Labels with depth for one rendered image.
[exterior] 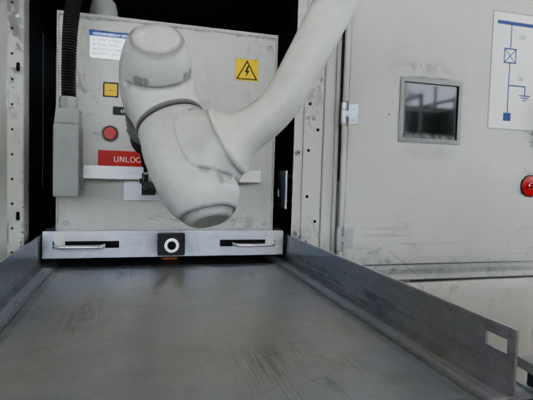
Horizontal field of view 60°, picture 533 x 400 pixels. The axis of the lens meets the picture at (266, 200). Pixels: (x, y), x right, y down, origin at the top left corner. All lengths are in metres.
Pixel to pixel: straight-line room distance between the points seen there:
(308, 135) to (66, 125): 0.53
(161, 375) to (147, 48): 0.41
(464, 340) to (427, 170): 0.72
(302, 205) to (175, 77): 0.55
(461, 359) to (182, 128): 0.44
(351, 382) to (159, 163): 0.35
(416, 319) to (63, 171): 0.69
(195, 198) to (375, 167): 0.65
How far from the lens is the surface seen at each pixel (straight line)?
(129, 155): 1.08
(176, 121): 0.63
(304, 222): 1.11
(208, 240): 1.09
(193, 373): 0.52
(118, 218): 1.08
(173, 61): 0.65
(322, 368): 0.54
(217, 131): 0.60
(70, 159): 0.97
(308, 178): 1.10
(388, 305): 0.71
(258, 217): 1.12
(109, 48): 1.11
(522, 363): 0.97
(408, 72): 1.23
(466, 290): 1.35
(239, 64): 1.13
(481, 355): 0.56
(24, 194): 1.06
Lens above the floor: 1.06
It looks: 3 degrees down
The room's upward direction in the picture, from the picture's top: 2 degrees clockwise
